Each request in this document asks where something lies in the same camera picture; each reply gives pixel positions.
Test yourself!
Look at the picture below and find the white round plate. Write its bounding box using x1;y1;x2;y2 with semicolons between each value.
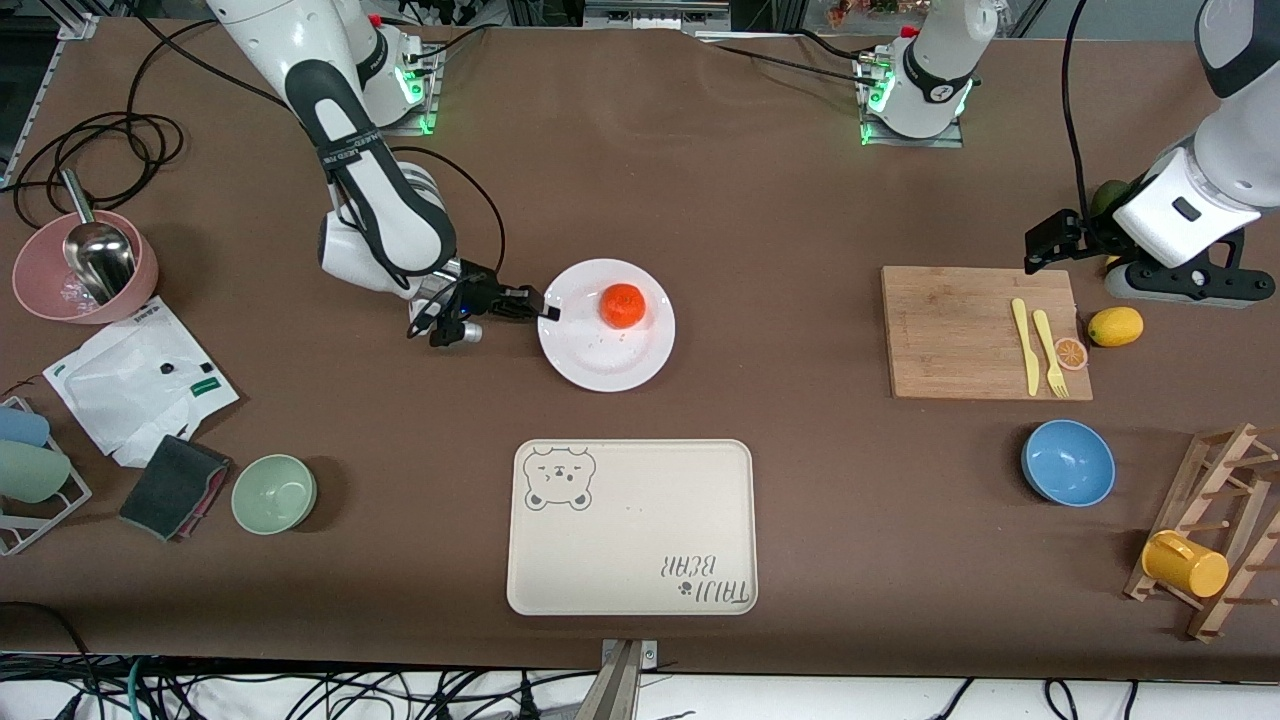
537;259;677;393

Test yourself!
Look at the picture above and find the orange fruit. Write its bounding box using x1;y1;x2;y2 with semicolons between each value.
600;283;647;330

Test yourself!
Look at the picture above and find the green avocado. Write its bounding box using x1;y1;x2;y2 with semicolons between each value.
1090;180;1135;221

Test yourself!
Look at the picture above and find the yellow lemon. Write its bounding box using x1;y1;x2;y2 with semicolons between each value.
1088;306;1144;349

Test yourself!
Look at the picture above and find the yellow plastic fork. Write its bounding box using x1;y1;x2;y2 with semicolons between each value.
1032;309;1070;400

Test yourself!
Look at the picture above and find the yellow plastic knife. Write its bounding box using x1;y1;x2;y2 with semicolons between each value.
1011;298;1041;397

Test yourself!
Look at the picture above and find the wooden cutting board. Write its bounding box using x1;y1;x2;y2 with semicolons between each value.
881;265;1094;402

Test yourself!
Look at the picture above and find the blue bowl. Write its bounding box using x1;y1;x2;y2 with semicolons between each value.
1021;419;1117;508

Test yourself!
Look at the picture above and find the wooden cup rack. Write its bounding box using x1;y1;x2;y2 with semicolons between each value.
1124;422;1280;643

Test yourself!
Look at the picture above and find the cream bear print tray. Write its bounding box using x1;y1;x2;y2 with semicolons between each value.
506;439;759;617

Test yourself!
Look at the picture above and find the pale green bowl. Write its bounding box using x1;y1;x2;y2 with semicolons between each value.
231;454;318;536

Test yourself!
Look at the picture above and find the pink cloth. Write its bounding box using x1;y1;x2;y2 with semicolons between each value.
180;460;233;541

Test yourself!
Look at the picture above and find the yellow cup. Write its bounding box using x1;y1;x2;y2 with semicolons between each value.
1141;530;1230;599

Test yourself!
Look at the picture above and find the dark grey cloth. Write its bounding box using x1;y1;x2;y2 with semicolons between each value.
118;434;233;543

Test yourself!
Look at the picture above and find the white plastic bag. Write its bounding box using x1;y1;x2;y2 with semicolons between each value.
42;297;241;469

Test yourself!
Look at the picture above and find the metal scoop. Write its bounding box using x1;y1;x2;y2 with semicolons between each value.
58;168;138;306

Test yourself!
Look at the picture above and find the pink bowl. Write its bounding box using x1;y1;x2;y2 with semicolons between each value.
12;210;159;325

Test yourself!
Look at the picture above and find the light blue cup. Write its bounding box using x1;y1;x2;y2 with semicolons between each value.
0;407;51;448

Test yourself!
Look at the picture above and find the pale green cup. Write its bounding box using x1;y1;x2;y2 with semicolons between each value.
0;440;73;504

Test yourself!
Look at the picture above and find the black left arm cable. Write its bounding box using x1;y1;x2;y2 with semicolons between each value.
1060;0;1094;219

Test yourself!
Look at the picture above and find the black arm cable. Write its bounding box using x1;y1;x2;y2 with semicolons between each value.
1060;0;1094;219
0;8;507;291

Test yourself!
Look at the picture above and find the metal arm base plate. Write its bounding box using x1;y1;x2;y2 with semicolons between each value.
856;50;965;149
380;45;441;137

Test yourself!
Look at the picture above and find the black base cable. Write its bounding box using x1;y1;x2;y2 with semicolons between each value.
405;24;493;69
698;28;873;87

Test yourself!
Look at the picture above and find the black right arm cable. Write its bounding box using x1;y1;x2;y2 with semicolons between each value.
0;8;507;291

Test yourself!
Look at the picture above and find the aluminium frame structure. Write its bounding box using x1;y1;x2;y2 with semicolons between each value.
505;0;806;37

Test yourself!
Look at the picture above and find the white wire rack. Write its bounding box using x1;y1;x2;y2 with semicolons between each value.
0;395;93;557

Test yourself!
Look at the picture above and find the black floor cable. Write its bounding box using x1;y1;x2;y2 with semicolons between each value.
0;600;96;720

